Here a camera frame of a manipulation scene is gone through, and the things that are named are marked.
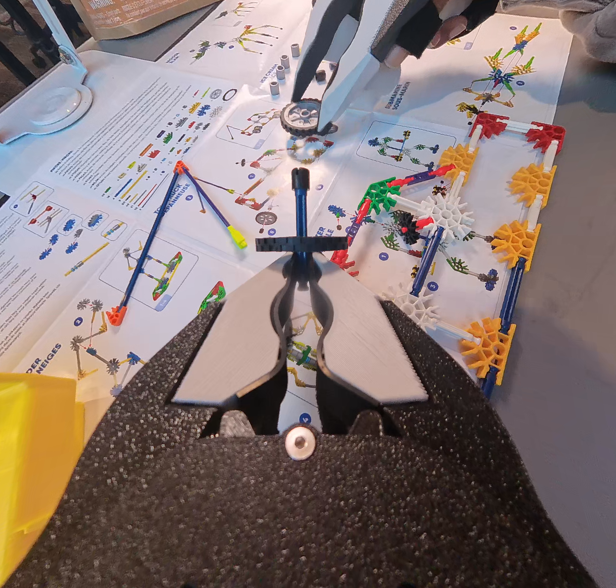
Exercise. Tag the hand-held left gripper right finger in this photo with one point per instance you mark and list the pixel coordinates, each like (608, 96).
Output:
(371, 357)

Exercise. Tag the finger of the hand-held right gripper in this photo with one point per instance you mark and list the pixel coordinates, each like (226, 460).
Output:
(371, 49)
(332, 20)

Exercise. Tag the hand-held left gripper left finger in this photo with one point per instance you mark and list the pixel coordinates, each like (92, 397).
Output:
(231, 357)

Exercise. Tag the small black toy wheel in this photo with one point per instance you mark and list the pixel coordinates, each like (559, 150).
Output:
(274, 244)
(300, 118)

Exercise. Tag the colourful construction toy model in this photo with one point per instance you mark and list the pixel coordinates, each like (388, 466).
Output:
(448, 217)

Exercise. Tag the blue rod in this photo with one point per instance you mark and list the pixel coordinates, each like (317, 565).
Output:
(301, 212)

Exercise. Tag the yellow plastic bin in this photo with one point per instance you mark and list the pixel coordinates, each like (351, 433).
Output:
(34, 472)

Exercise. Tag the grey desk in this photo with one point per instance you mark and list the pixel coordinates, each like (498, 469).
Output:
(577, 405)

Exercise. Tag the blue rod V-shaped assembly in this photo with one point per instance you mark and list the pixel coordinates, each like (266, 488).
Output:
(154, 246)

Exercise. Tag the cardboard toy box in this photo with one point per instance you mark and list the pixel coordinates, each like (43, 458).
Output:
(154, 1)

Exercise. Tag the printed instruction sheet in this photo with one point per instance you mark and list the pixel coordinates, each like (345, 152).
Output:
(144, 145)

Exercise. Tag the white stand base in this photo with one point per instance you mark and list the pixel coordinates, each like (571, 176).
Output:
(48, 102)

